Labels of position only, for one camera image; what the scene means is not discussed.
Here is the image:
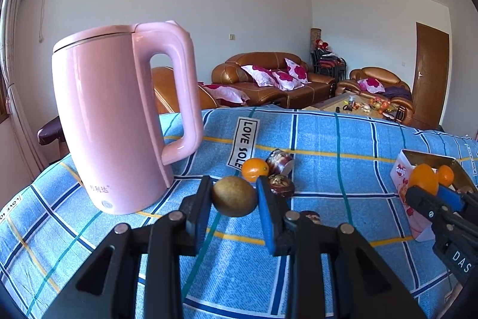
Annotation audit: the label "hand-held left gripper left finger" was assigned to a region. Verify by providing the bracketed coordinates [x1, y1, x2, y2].
[41, 176, 213, 319]

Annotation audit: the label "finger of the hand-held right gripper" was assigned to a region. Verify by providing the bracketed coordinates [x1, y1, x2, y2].
[405, 184, 454, 227]
[437, 185, 478, 219]

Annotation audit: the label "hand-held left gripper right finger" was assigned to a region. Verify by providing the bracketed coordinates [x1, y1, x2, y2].
[256, 176, 430, 319]

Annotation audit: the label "medium orange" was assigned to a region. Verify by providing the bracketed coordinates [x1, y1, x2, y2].
[437, 165, 455, 187]

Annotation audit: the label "large orange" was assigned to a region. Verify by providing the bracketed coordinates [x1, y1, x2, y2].
[409, 164, 439, 196]

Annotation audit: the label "pink tin box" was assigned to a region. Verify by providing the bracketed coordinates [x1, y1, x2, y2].
[390, 149, 478, 241]

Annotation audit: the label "brown kiwi fruit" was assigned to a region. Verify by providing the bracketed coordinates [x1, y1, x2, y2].
[212, 177, 258, 218]

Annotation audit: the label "small orange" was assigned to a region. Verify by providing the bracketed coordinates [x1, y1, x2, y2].
[242, 158, 270, 183]

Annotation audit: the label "blue plaid tablecloth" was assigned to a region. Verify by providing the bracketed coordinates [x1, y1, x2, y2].
[0, 106, 478, 319]

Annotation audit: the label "pile of assorted small items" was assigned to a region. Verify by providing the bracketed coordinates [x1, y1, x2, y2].
[336, 97, 396, 114]

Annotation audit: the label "purple blanket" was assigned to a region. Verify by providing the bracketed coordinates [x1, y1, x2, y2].
[383, 86, 411, 99]

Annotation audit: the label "brown wooden door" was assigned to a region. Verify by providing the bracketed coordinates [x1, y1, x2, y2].
[413, 22, 450, 129]

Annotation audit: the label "wooden coffee table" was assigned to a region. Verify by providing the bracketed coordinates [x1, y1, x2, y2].
[304, 93, 407, 121]

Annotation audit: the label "brown leather armchair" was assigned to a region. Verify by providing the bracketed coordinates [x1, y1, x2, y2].
[336, 67, 413, 118]

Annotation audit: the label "floral pillow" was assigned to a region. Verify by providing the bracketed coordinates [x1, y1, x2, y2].
[241, 65, 279, 88]
[358, 77, 385, 93]
[198, 82, 251, 106]
[272, 70, 304, 91]
[284, 57, 309, 84]

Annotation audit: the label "brown leather three-seat sofa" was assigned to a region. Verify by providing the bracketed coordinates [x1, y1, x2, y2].
[212, 52, 337, 108]

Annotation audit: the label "pink electric kettle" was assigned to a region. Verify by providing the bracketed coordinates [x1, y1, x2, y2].
[51, 20, 204, 216]

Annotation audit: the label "brown leather single sofa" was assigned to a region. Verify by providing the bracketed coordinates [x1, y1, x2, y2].
[151, 67, 221, 114]

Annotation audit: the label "stacked dark chairs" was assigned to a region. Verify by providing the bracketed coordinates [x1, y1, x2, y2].
[311, 50, 346, 80]

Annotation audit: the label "dark padded stool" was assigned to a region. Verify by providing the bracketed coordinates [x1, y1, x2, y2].
[37, 116, 62, 146]

